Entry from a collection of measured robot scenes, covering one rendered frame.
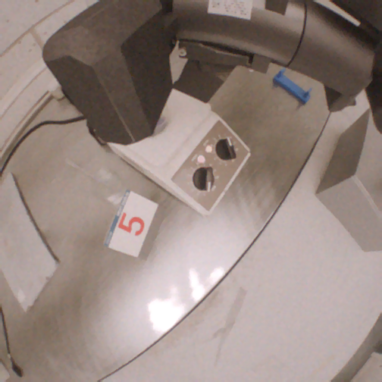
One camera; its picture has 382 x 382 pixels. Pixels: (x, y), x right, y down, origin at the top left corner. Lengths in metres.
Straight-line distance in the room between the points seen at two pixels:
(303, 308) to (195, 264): 0.22
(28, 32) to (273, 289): 0.80
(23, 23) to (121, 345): 0.76
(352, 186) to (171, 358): 0.40
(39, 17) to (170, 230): 0.63
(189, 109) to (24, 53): 0.51
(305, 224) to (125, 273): 0.31
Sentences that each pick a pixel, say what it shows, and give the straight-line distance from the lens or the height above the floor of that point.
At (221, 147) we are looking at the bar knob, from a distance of 0.28.
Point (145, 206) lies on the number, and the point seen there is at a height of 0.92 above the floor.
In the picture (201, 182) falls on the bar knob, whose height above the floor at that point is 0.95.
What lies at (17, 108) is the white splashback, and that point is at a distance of 0.62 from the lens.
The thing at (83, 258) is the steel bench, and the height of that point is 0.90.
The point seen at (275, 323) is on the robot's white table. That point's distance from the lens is 0.37.
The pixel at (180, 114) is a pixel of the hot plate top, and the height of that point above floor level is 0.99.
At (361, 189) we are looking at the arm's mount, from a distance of 0.32.
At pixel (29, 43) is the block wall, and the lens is 0.62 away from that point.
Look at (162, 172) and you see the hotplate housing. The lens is 0.25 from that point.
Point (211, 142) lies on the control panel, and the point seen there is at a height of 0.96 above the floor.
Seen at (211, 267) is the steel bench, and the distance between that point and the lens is 0.31.
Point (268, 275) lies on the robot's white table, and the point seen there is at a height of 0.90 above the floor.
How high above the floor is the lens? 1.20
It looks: 75 degrees down
